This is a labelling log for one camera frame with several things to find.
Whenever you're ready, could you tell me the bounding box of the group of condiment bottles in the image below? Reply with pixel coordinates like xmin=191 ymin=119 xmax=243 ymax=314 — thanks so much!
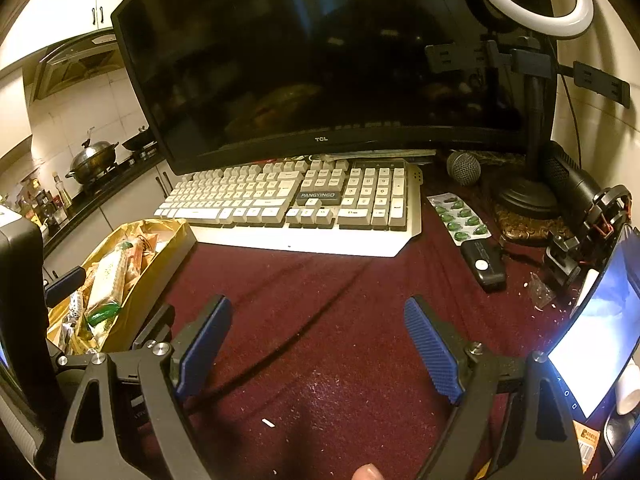
xmin=0 ymin=172 xmax=75 ymax=233

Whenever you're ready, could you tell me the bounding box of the yellow snack packet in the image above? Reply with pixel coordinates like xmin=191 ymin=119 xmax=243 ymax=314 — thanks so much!
xmin=572 ymin=420 xmax=601 ymax=471

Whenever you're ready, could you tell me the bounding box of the white tray with gold rim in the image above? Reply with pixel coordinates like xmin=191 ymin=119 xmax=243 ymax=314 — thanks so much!
xmin=46 ymin=217 xmax=198 ymax=356

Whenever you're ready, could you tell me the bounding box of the patterned brown mat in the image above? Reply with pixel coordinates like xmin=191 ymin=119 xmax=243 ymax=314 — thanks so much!
xmin=492 ymin=205 xmax=561 ymax=247

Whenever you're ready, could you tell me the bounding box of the white kitchen base cabinet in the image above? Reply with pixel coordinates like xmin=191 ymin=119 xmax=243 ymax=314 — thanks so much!
xmin=42 ymin=160 xmax=176 ymax=286

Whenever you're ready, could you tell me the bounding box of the black frying pan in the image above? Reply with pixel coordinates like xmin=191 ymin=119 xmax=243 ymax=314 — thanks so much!
xmin=121 ymin=127 xmax=160 ymax=153

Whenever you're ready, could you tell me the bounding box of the tablet with lit screen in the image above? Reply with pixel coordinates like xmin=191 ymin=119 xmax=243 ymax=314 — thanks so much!
xmin=547 ymin=227 xmax=640 ymax=421

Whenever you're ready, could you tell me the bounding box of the range hood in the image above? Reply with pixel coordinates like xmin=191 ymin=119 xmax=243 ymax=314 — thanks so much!
xmin=30 ymin=30 xmax=126 ymax=106

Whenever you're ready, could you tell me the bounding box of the black shotgun microphone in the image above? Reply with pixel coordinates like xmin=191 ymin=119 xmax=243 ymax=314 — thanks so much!
xmin=542 ymin=140 xmax=633 ymax=241

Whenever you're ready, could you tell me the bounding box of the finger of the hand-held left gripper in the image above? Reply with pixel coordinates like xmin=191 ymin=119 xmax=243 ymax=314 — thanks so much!
xmin=131 ymin=304 xmax=177 ymax=350
xmin=44 ymin=266 xmax=87 ymax=307

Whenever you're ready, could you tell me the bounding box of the white cup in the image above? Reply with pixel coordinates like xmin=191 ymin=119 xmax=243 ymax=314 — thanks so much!
xmin=615 ymin=362 xmax=640 ymax=417

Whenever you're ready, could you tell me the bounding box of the steel wok with lid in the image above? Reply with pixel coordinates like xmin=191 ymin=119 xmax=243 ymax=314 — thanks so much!
xmin=65 ymin=127 xmax=121 ymax=186

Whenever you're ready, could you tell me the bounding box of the clear plastic scrap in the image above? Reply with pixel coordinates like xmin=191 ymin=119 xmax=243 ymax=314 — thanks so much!
xmin=527 ymin=272 xmax=557 ymax=311

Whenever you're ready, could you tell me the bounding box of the mesh head microphone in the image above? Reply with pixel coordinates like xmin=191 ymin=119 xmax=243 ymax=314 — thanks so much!
xmin=446 ymin=151 xmax=483 ymax=187

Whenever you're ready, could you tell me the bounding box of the small black device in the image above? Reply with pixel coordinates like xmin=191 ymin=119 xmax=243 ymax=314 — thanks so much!
xmin=460 ymin=240 xmax=507 ymax=292

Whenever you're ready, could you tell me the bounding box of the white grey keyboard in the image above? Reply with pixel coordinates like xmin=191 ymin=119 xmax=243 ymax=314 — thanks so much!
xmin=152 ymin=156 xmax=425 ymax=258

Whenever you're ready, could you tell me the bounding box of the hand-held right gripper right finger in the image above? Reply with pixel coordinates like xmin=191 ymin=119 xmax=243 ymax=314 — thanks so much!
xmin=404 ymin=296 xmax=586 ymax=480

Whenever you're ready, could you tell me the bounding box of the black computer monitor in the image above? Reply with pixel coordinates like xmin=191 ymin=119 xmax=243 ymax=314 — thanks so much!
xmin=111 ymin=0 xmax=558 ymax=176

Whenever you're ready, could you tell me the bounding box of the black ring light stand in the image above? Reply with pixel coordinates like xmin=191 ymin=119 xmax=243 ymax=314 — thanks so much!
xmin=425 ymin=35 xmax=631 ymax=221

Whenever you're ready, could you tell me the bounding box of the green yellow label cracker packet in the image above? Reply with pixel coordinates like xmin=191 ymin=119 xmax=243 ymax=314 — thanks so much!
xmin=84 ymin=302 xmax=122 ymax=328

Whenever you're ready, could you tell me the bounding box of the small orange snack packet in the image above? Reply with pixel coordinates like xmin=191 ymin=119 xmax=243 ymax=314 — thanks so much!
xmin=120 ymin=234 xmax=166 ymax=286

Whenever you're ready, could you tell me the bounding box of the green pill blister pack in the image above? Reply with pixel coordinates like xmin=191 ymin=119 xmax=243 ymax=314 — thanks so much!
xmin=426 ymin=192 xmax=493 ymax=247

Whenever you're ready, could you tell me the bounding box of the dark red table mat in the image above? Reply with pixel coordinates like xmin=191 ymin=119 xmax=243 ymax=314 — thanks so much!
xmin=115 ymin=180 xmax=606 ymax=480

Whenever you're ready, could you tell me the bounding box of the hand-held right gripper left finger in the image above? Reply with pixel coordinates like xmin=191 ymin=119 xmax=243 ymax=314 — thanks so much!
xmin=54 ymin=294 xmax=234 ymax=480

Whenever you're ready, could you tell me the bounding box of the black kitchen counter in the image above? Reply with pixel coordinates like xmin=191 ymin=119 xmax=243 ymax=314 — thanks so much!
xmin=42 ymin=152 xmax=166 ymax=256

